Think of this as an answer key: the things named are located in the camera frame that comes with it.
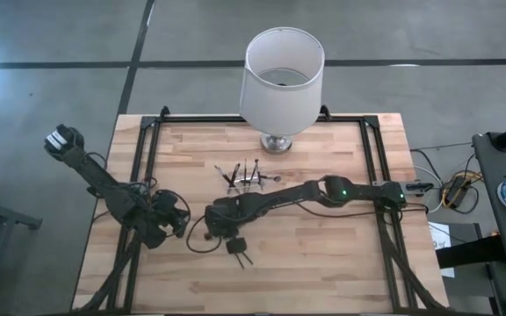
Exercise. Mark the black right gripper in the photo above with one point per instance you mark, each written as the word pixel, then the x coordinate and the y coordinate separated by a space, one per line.
pixel 222 217

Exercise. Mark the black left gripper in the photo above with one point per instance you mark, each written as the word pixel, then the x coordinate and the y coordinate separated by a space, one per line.
pixel 156 228

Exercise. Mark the clear acrylic brush organizer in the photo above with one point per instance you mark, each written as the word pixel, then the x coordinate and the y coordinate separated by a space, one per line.
pixel 253 188

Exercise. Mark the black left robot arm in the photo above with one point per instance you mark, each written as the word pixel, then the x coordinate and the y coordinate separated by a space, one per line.
pixel 99 180

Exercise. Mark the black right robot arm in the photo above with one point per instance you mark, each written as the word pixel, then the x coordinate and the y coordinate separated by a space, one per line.
pixel 288 197

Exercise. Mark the table lamp white shade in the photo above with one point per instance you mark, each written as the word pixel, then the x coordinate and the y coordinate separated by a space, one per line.
pixel 279 101

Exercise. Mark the grey control box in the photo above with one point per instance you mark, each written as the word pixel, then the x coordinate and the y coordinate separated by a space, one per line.
pixel 417 188

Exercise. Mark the white paper sheet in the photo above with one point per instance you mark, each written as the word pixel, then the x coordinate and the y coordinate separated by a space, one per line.
pixel 439 241

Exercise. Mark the dark grey cart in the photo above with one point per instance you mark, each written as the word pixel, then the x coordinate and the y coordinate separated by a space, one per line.
pixel 486 197

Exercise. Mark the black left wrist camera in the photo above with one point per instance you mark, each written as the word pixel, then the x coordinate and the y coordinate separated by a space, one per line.
pixel 167 200

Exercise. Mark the black aluminium table frame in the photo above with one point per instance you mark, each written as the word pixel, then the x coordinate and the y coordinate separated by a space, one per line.
pixel 200 118

